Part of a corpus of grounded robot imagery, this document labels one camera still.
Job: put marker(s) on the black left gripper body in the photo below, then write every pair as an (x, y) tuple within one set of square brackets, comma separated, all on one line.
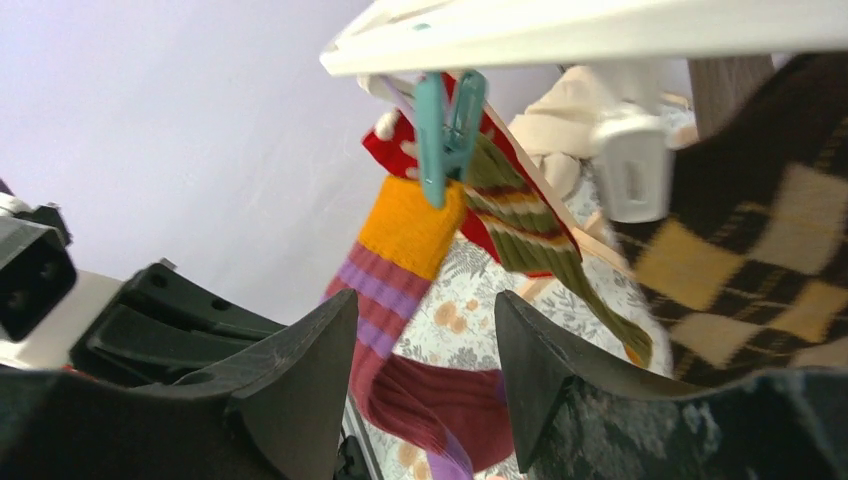
[(160, 327)]

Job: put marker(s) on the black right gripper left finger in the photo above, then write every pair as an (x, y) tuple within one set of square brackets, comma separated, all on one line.
[(271, 411)]

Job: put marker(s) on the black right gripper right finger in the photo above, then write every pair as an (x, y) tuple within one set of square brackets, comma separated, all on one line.
[(579, 412)]

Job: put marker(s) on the green striped sock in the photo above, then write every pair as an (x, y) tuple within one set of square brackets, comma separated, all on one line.
[(529, 238)]

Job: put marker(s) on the white sock hanger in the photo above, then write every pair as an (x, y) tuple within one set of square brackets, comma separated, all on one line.
[(402, 36)]

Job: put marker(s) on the argyle brown sock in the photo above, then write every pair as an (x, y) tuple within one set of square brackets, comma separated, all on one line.
[(748, 270)]

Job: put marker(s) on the white clothes peg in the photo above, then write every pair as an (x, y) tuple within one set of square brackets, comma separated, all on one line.
[(633, 164)]

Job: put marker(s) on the beige cloth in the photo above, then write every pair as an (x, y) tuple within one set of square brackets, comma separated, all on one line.
[(577, 96)]

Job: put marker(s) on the red bear sock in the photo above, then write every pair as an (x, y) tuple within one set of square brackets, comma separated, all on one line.
[(392, 143)]

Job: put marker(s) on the teal clothes peg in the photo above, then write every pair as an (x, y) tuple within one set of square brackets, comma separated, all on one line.
[(446, 129)]

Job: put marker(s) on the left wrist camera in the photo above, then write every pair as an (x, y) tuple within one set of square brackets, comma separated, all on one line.
[(46, 302)]

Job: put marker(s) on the wooden clothes rack frame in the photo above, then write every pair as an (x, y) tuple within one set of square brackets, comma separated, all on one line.
[(563, 218)]

